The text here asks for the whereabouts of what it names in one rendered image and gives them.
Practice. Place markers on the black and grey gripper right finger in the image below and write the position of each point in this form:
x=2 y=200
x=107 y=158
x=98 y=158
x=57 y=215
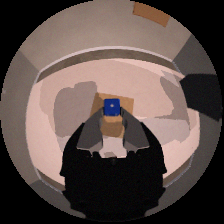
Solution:
x=138 y=138

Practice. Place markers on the blue die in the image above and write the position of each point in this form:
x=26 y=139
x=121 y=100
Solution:
x=111 y=107

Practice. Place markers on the brown square mat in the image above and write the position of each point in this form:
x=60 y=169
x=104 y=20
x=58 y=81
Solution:
x=112 y=126

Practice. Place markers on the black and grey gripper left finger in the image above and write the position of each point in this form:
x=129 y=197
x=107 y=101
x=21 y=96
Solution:
x=85 y=140

